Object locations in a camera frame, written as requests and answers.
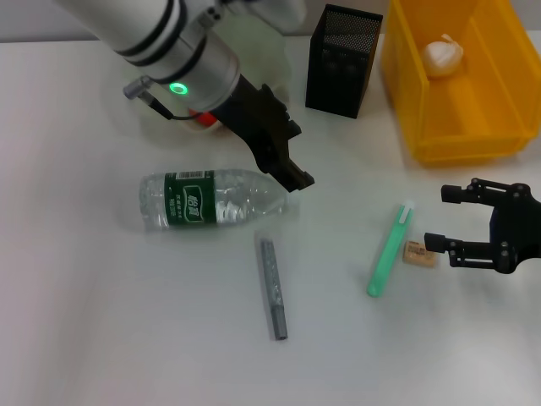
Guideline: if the grey metal bar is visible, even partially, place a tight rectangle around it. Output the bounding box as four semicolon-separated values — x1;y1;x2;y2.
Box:
254;230;290;342

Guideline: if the yellow plastic bin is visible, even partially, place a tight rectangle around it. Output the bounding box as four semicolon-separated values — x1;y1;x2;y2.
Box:
382;0;541;164

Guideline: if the black mesh pen holder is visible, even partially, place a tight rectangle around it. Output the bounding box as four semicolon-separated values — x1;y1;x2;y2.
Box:
304;3;384;121

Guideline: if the pale green glass fruit plate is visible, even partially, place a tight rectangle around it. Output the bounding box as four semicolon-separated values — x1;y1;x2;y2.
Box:
141;16;293;137

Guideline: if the red pear-shaped fruit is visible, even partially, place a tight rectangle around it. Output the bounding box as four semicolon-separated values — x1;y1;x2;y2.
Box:
189;108;219;128

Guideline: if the left gripper cable with plugs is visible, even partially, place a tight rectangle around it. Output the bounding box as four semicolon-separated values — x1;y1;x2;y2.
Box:
123;75;202;123

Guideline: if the beige eraser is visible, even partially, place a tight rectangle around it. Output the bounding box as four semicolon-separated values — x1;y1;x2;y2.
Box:
402;239;440;268

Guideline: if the clear water bottle green label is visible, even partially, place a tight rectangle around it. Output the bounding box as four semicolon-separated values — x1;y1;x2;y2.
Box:
139;167;292;233

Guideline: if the white paper ball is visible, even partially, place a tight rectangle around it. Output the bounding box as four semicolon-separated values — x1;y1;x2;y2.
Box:
424;33;466;80

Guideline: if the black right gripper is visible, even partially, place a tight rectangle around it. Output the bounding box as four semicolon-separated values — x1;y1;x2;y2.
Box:
424;177;541;275

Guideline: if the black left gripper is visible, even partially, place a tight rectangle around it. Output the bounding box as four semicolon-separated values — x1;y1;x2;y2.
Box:
214;75;316;194

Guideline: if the mint green pen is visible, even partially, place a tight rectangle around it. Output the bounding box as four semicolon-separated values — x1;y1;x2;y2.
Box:
366;202;418;297

